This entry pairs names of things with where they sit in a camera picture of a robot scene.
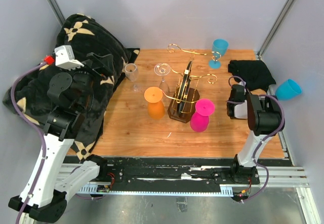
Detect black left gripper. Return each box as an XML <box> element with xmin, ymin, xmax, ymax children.
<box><xmin>63</xmin><ymin>52</ymin><xmax>114</xmax><ymax>110</ymax></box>

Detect clear wine glass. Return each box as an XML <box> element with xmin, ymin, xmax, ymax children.
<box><xmin>154</xmin><ymin>63</ymin><xmax>171</xmax><ymax>96</ymax></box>
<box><xmin>124</xmin><ymin>63</ymin><xmax>139</xmax><ymax>92</ymax></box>

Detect pink wine glass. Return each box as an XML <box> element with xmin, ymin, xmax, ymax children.
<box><xmin>190</xmin><ymin>98</ymin><xmax>215</xmax><ymax>132</ymax></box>

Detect blue wine glass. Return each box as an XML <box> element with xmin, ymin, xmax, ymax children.
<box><xmin>209</xmin><ymin>39</ymin><xmax>229</xmax><ymax>69</ymax></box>
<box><xmin>275</xmin><ymin>79</ymin><xmax>302</xmax><ymax>101</ymax></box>

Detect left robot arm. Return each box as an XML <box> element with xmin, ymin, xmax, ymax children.
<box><xmin>8</xmin><ymin>53</ymin><xmax>114</xmax><ymax>223</ymax></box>

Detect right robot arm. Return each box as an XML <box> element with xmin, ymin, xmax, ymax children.
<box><xmin>226</xmin><ymin>84</ymin><xmax>285</xmax><ymax>183</ymax></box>

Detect gold wine glass rack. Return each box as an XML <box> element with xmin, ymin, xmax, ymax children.
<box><xmin>163</xmin><ymin>44</ymin><xmax>218</xmax><ymax>123</ymax></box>

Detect orange wine glass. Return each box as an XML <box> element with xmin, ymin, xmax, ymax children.
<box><xmin>144</xmin><ymin>87</ymin><xmax>165</xmax><ymax>120</ymax></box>

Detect black cloth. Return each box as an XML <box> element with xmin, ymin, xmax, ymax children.
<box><xmin>228</xmin><ymin>60</ymin><xmax>276</xmax><ymax>92</ymax></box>

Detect black floral blanket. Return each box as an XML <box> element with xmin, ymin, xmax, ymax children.
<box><xmin>15</xmin><ymin>14</ymin><xmax>140</xmax><ymax>162</ymax></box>

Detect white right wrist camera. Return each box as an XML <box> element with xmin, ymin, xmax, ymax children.
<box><xmin>234</xmin><ymin>100</ymin><xmax>248</xmax><ymax>120</ymax></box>

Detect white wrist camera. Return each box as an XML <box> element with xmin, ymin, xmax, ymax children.
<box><xmin>54</xmin><ymin>45</ymin><xmax>84</xmax><ymax>70</ymax></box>
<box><xmin>234</xmin><ymin>100</ymin><xmax>248</xmax><ymax>120</ymax></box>

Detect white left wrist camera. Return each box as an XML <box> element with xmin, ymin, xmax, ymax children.
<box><xmin>54</xmin><ymin>45</ymin><xmax>84</xmax><ymax>70</ymax></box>

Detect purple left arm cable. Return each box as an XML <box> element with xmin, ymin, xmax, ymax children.
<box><xmin>10</xmin><ymin>55</ymin><xmax>55</xmax><ymax>224</ymax></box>

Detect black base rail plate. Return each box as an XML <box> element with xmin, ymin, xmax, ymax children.
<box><xmin>94</xmin><ymin>156</ymin><xmax>260</xmax><ymax>194</ymax></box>

